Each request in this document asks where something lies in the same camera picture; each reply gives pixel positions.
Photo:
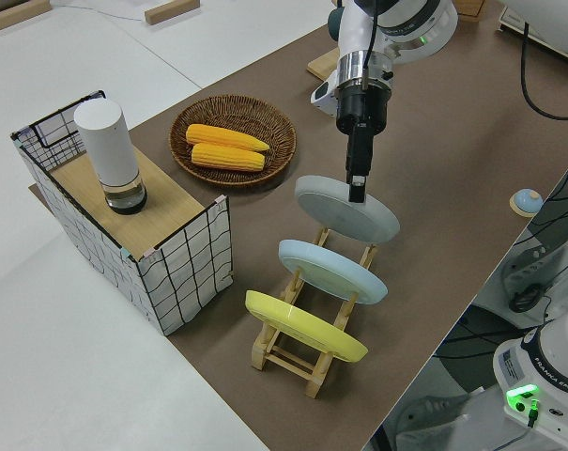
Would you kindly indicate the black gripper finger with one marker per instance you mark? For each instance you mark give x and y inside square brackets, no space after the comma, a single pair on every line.
[357,190]

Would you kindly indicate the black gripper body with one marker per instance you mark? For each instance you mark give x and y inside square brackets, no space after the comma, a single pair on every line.
[363,113]

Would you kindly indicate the gray round plate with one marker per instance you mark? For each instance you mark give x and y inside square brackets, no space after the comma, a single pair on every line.
[340,211]

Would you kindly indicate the light blue round plate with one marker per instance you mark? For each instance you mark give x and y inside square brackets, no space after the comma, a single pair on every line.
[330,272]

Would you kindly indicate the yellow round plate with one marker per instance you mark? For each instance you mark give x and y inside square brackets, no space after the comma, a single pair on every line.
[307,329]

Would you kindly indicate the wooden plate rack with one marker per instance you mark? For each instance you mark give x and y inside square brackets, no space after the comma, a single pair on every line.
[283,362]

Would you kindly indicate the dark teal mug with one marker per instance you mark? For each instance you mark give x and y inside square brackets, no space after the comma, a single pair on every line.
[333,23]

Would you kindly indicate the round brown wicker basket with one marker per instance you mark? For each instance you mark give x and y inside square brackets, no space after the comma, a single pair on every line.
[246,113]

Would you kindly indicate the yellow corn cob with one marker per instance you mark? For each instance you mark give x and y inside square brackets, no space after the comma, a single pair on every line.
[227,158]
[222,137]

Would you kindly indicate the wooden drawer cabinet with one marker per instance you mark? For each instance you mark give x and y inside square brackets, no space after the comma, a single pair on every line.
[469,8]

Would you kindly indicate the blue and wood bell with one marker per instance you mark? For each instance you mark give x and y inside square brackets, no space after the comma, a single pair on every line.
[525,199]

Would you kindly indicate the wooden shelf board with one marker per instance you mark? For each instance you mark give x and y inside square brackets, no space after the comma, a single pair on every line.
[166,211]

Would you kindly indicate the white toaster oven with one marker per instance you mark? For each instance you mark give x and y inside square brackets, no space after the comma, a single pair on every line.
[560,33]

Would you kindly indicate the wooden block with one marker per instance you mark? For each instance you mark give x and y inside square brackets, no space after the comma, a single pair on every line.
[11,16]
[171,11]

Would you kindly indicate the white cylinder bottle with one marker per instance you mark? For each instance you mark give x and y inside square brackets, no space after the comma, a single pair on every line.
[107,141]

